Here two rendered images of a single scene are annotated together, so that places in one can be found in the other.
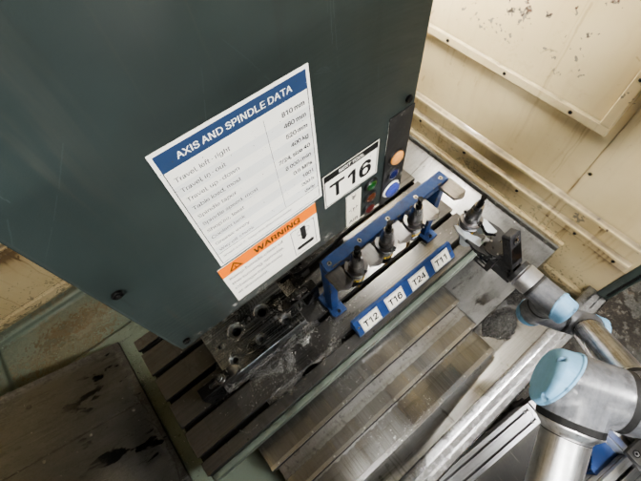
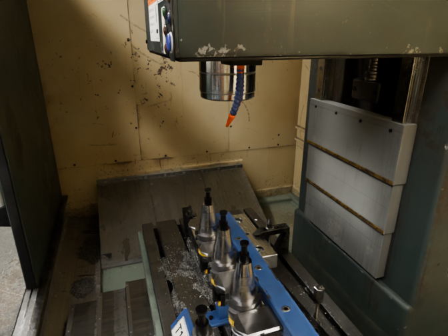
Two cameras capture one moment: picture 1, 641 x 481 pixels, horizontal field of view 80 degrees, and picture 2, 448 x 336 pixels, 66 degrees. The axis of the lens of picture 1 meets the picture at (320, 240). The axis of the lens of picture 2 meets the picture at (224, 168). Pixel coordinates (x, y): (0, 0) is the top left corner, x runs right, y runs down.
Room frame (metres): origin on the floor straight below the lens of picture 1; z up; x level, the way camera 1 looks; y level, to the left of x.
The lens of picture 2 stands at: (0.62, -0.75, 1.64)
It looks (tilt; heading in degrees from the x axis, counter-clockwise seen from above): 21 degrees down; 104
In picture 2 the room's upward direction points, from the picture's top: straight up
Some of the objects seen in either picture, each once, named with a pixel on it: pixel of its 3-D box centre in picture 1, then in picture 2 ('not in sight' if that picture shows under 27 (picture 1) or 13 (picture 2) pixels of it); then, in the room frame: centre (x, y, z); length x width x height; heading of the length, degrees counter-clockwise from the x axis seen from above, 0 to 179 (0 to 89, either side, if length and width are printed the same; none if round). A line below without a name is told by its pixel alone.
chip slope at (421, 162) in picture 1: (398, 239); not in sight; (0.73, -0.32, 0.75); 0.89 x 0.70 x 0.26; 32
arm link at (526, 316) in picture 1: (541, 311); not in sight; (0.27, -0.60, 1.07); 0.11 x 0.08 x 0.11; 62
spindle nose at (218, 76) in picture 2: not in sight; (227, 75); (0.39, 0.23, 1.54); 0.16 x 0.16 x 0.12
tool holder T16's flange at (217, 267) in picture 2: (385, 243); (223, 262); (0.48, -0.18, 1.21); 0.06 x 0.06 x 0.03
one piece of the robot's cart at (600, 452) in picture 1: (585, 449); not in sight; (-0.08, -0.67, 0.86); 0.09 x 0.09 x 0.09; 27
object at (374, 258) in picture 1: (371, 255); (215, 247); (0.45, -0.13, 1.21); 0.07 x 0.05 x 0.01; 32
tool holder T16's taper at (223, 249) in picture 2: (387, 236); (223, 243); (0.48, -0.18, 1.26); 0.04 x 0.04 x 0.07
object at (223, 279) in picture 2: (400, 233); (232, 279); (0.51, -0.23, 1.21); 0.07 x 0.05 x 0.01; 32
